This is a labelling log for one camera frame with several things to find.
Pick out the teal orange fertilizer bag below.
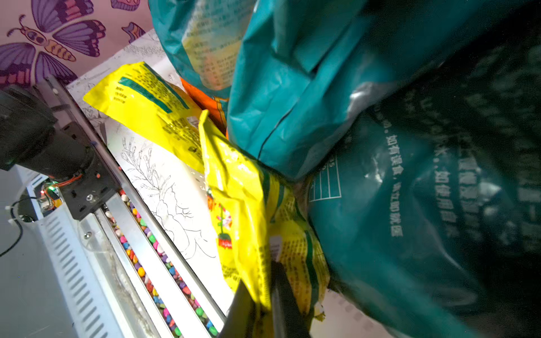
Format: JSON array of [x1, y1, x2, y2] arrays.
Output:
[[227, 1, 523, 180], [84, 62, 204, 173]]

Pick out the white plastic basket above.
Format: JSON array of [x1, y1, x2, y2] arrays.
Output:
[[310, 290, 392, 338]]

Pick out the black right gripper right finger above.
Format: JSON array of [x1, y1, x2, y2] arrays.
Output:
[[271, 261, 310, 338]]

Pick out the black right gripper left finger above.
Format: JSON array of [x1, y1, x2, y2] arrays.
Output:
[[219, 281, 256, 338]]

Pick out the teal yellow fertilizer bag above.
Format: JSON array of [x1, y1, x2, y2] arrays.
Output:
[[308, 1, 540, 337]]

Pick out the yellow fertilizer packet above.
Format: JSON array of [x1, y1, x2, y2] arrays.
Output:
[[199, 111, 330, 337], [149, 0, 256, 132]]

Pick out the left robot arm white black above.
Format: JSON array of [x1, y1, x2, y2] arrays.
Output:
[[1, 85, 94, 180]]

